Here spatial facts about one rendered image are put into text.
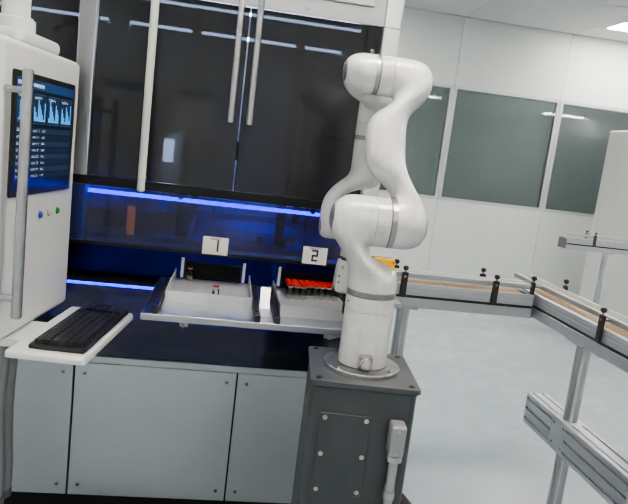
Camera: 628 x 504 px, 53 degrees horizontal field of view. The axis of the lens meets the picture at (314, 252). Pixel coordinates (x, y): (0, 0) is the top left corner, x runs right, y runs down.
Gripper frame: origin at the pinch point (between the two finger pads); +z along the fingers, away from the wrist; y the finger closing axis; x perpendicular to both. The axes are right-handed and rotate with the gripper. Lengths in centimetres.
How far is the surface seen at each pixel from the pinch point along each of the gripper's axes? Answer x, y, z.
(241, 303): -6.9, 31.1, 2.4
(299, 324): 5.4, 14.5, 4.3
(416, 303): -44, -35, 5
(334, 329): 7.0, 4.5, 4.5
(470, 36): -487, -196, -199
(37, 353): 23, 81, 13
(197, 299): -6.9, 44.3, 2.4
